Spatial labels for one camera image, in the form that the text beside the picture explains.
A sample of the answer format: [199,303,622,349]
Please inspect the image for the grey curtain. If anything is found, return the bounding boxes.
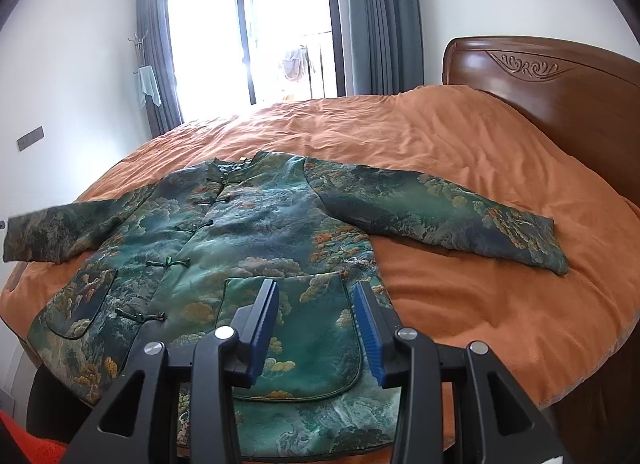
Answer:
[134,0,184,140]
[345,0,427,95]

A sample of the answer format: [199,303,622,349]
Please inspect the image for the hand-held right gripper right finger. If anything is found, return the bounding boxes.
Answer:
[351,281,576,464]

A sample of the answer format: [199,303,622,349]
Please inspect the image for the wooden coat rack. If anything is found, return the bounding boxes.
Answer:
[127,29,151,110]

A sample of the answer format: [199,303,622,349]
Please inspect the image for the grey wall switch panel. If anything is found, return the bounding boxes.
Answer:
[16,127,45,151]

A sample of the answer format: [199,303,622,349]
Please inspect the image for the red fleece clothing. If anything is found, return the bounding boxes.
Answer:
[0,411,68,464]

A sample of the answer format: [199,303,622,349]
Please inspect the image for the hanging clothes on balcony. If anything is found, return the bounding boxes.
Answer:
[281,47,311,83]

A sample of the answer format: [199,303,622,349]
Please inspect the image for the green landscape print padded jacket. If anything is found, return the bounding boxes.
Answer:
[2,151,571,462]

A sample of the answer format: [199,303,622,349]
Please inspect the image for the dark chair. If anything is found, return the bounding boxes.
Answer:
[26,366,103,447]

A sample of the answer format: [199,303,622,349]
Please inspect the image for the sliding glass balcony door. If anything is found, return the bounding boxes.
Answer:
[160,0,347,124]

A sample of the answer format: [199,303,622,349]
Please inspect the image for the orange bed cover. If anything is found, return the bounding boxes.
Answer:
[0,83,640,450]

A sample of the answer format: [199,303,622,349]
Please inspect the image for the light blue cloth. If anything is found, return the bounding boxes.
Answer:
[137,64,162,108]

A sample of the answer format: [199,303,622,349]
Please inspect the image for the wooden bed with carved headboard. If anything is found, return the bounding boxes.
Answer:
[441,36,640,464]

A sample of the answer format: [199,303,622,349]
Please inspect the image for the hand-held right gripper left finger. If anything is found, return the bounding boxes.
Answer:
[59,279,281,464]

